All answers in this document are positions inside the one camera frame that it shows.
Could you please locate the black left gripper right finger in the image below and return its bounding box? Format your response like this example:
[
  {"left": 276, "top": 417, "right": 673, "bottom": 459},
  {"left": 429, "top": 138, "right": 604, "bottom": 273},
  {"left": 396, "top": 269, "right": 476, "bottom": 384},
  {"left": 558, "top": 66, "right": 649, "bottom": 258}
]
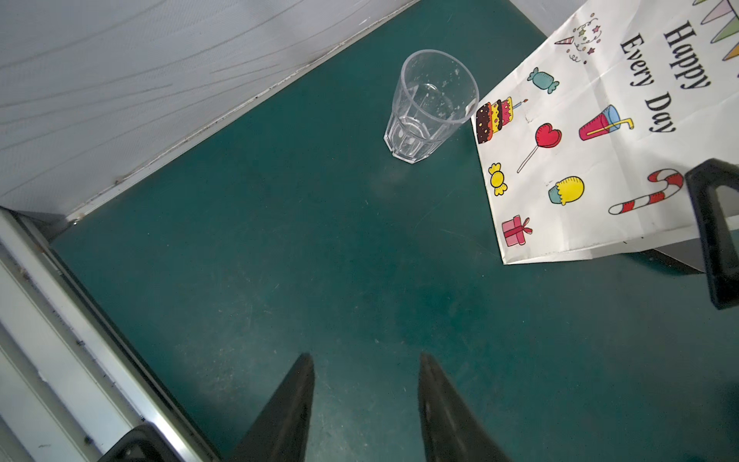
[{"left": 418, "top": 353, "right": 510, "bottom": 461}]

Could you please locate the white printed paper bag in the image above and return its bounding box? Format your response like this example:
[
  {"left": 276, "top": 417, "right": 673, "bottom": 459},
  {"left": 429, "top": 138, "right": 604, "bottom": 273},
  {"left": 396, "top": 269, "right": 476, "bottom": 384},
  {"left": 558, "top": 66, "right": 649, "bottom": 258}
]
[{"left": 473, "top": 1, "right": 738, "bottom": 265}]

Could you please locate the clear glass tumbler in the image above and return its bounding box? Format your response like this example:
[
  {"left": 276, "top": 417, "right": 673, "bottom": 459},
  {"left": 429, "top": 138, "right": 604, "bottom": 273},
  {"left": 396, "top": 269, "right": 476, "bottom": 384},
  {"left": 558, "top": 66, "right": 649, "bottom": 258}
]
[{"left": 384, "top": 49, "right": 479, "bottom": 164}]

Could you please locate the green felt table mat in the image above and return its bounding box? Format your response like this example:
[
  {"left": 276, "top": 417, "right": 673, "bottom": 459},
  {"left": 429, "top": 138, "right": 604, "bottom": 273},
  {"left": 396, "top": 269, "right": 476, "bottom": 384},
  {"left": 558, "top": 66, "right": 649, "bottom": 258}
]
[{"left": 52, "top": 1, "right": 738, "bottom": 461}]

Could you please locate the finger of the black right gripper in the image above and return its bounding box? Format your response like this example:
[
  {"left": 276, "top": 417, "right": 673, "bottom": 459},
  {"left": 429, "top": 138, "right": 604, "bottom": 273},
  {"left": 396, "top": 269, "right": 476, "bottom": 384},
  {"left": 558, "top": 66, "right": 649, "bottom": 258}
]
[{"left": 685, "top": 159, "right": 738, "bottom": 310}]

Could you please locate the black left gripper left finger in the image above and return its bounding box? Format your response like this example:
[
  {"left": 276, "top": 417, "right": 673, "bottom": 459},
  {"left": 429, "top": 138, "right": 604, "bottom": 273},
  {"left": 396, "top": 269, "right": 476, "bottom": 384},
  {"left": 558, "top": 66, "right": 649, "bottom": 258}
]
[{"left": 229, "top": 353, "right": 316, "bottom": 461}]

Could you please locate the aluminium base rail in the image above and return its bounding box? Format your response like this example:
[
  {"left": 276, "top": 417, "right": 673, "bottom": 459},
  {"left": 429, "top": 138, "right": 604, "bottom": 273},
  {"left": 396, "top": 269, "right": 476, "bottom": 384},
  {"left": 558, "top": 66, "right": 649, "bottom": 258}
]
[{"left": 1, "top": 210, "right": 219, "bottom": 461}]

